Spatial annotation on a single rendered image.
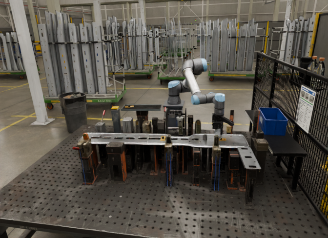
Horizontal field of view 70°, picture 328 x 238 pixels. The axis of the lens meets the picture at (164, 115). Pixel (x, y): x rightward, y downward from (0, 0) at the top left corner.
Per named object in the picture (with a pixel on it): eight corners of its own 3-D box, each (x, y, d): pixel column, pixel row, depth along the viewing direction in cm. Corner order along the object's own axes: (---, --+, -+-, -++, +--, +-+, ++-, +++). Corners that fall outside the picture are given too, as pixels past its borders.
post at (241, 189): (239, 191, 175) (243, 157, 165) (236, 182, 185) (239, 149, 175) (248, 191, 174) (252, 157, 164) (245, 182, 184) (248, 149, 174)
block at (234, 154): (226, 190, 177) (228, 157, 167) (224, 181, 187) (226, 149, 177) (239, 190, 176) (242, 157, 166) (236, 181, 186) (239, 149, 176)
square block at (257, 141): (252, 185, 181) (257, 143, 169) (250, 178, 189) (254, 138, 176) (263, 185, 181) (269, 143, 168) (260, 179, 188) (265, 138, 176)
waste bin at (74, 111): (58, 134, 450) (51, 98, 425) (73, 124, 500) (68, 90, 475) (83, 136, 442) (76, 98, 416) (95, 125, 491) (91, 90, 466)
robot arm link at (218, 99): (221, 92, 182) (227, 94, 174) (221, 105, 185) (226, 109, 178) (212, 93, 180) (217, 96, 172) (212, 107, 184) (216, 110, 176)
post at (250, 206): (245, 209, 158) (249, 172, 148) (241, 198, 168) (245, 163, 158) (255, 209, 157) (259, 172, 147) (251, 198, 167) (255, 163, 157)
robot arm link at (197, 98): (178, 57, 205) (195, 99, 177) (190, 56, 208) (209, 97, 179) (175, 67, 214) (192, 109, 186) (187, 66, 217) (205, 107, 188)
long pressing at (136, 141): (74, 145, 191) (73, 143, 190) (85, 133, 212) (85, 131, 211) (250, 148, 176) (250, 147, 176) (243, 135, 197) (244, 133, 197)
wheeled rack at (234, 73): (207, 81, 842) (209, 29, 780) (209, 76, 933) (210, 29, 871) (264, 82, 799) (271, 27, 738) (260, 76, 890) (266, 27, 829)
